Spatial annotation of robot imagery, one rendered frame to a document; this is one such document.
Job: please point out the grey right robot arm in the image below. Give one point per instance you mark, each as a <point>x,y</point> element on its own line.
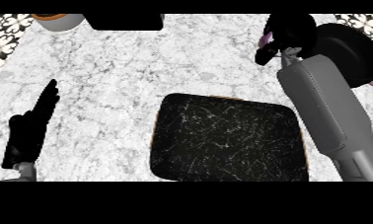
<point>323,109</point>

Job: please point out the purple can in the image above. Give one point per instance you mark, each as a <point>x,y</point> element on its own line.
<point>264,40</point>

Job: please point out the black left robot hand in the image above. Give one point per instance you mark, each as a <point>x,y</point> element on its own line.
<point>30,132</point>

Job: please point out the black tray with wooden rim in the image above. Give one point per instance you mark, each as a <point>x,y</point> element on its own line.
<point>227,139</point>

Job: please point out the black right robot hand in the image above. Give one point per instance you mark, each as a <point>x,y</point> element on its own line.
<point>291,30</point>

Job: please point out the grey pot with orange rim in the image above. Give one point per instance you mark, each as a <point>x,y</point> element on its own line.
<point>58,21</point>

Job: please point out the black appliance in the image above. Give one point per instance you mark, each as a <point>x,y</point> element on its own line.
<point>124,21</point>

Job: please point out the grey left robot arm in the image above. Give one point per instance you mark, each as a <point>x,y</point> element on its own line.
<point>27,172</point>

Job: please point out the black pot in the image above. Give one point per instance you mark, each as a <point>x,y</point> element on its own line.
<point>342,47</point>

